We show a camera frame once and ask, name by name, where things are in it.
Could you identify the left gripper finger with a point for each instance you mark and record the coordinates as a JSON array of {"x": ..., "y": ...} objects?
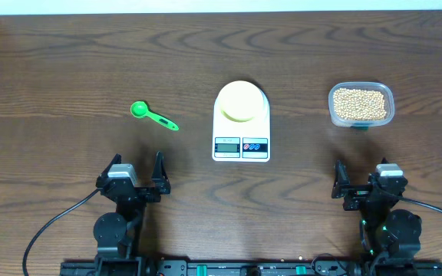
[
  {"x": 115, "y": 160},
  {"x": 159, "y": 175}
]

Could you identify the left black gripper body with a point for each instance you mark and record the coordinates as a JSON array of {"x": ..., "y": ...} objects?
[{"x": 143, "y": 196}]

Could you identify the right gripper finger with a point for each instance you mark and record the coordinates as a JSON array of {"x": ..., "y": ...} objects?
[
  {"x": 341, "y": 174},
  {"x": 384, "y": 161}
]

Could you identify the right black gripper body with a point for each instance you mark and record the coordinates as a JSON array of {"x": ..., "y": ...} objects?
[{"x": 356, "y": 202}]

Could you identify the green plastic measuring scoop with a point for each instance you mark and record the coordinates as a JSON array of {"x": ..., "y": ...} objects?
[{"x": 140, "y": 110}]

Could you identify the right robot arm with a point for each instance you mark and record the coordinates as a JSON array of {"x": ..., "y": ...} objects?
[{"x": 391, "y": 237}]

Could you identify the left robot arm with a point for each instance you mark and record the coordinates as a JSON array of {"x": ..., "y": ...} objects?
[{"x": 118, "y": 233}]

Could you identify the white digital kitchen scale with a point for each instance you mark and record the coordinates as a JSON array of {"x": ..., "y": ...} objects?
[{"x": 242, "y": 142}]

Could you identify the yellow bowl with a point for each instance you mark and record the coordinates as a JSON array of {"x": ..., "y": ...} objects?
[{"x": 240, "y": 101}]

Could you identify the clear container of soybeans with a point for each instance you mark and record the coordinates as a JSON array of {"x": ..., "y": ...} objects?
[{"x": 361, "y": 104}]

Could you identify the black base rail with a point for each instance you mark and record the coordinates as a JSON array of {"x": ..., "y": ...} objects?
[{"x": 189, "y": 268}]

